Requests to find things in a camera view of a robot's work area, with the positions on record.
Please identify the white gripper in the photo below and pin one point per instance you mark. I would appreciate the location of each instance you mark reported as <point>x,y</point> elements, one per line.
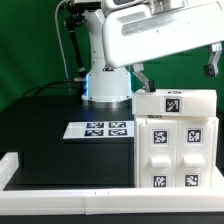
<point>133,35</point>

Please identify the white cabinet top block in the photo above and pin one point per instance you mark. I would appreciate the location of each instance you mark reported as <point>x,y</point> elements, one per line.
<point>175,102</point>

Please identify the white cabinet body box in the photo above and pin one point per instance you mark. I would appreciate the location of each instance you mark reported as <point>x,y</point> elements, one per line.
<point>140,120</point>

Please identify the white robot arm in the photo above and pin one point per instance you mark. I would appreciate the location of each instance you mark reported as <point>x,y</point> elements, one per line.
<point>156,7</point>

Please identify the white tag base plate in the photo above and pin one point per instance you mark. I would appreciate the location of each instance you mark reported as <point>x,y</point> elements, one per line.
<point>99,130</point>

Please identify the white U-shaped fence frame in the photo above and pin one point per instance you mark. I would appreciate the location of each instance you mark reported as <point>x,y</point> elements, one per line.
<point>106,201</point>

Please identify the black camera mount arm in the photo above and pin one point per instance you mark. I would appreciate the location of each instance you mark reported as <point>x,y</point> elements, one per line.
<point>75,20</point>

